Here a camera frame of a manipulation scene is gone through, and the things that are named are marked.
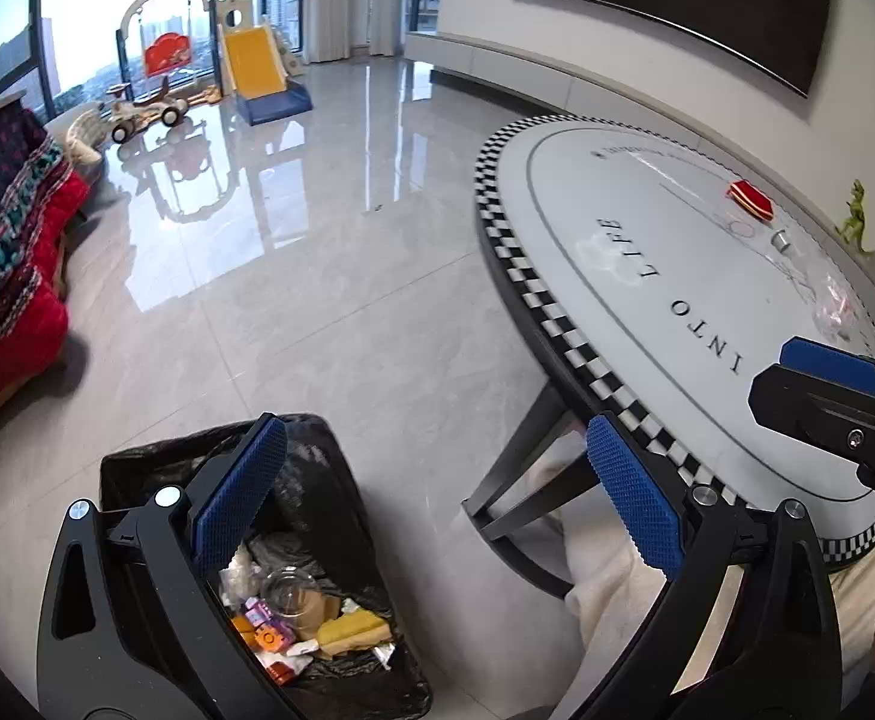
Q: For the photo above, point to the wicker basket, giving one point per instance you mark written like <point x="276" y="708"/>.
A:
<point x="84" y="139"/>

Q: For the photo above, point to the yellow sponge cake piece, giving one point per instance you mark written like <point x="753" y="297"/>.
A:
<point x="358" y="630"/>

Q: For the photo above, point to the round white coffee table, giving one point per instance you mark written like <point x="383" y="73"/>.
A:
<point x="650" y="294"/>

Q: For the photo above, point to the green dinosaur toy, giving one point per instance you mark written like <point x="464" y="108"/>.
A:
<point x="851" y="230"/>

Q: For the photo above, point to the white red baby swing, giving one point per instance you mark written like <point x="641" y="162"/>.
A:
<point x="173" y="40"/>

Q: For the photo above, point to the white low tv cabinet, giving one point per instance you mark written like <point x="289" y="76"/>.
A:
<point x="550" y="85"/>

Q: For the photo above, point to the crumpled clear plastic wrap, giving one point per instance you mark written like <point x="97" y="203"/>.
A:
<point x="834" y="310"/>

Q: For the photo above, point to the yellow children's slide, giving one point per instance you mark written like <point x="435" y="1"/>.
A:
<point x="254" y="64"/>

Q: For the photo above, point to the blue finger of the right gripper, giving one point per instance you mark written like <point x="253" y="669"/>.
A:
<point x="832" y="364"/>

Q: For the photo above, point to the red cloth pouch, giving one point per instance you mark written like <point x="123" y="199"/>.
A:
<point x="752" y="200"/>

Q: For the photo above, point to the small metal cap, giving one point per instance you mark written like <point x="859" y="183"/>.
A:
<point x="780" y="241"/>

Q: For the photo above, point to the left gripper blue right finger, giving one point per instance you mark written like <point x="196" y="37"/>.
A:
<point x="745" y="624"/>

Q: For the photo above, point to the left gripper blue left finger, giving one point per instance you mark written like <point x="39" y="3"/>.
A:
<point x="130" y="626"/>

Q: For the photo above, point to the beige toy car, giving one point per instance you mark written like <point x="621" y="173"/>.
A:
<point x="128" y="118"/>

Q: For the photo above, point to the clear plastic cup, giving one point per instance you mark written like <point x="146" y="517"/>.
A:
<point x="294" y="596"/>

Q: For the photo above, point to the red patterned blanket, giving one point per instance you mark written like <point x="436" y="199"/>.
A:
<point x="40" y="193"/>

